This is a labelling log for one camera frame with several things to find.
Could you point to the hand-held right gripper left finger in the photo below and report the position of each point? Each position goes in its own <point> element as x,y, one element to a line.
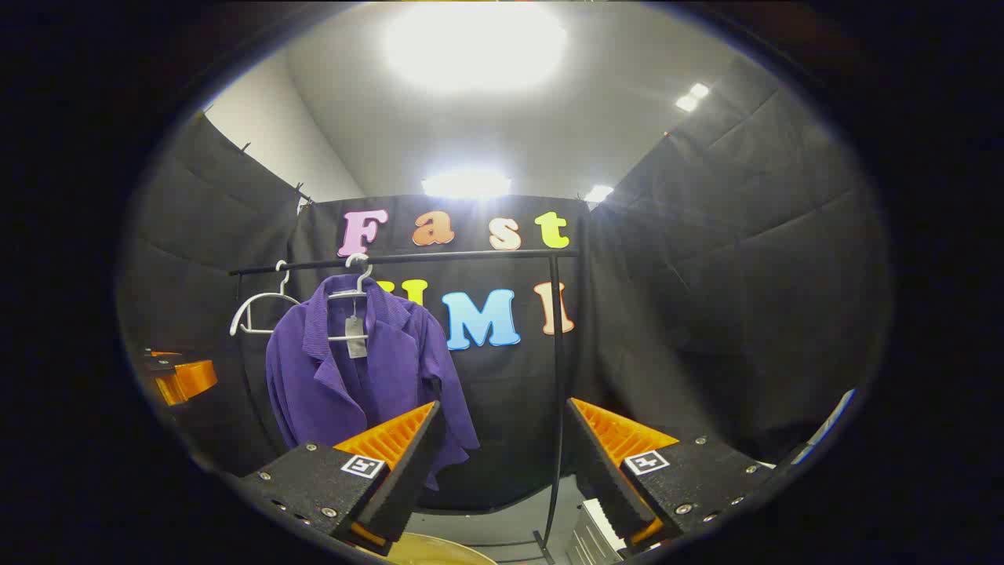
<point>408,471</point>

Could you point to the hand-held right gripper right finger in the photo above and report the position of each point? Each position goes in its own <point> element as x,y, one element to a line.
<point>604,479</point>

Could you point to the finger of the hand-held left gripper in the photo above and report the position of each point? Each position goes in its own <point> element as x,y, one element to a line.
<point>192,378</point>

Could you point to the beige round laundry hamper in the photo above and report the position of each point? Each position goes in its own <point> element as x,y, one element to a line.
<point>439,551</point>

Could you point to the purple ribbed jacket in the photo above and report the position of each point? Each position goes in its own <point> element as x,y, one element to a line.
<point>392,377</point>

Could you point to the white plastic clothes hanger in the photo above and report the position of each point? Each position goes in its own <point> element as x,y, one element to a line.
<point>259,298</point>
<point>361,271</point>

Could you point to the black metal clothes rack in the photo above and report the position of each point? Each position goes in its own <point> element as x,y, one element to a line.
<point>471,256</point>

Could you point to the white slatted object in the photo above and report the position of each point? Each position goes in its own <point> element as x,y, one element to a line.
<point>596,530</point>

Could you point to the grey garment tag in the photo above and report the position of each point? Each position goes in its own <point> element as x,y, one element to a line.
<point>356,339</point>

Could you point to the black backdrop cloth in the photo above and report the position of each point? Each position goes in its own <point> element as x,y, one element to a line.
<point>706,275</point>

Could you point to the white panel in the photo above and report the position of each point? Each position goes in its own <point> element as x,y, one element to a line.
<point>831,420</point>

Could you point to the small square ceiling light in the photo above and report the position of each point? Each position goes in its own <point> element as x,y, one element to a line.
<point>686,103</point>
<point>700,90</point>
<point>598,193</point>

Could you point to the rectangular ceiling light panel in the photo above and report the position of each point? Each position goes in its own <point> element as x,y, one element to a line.
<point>467,184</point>

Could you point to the large ceiling light panel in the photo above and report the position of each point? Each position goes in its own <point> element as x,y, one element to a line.
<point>474,43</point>

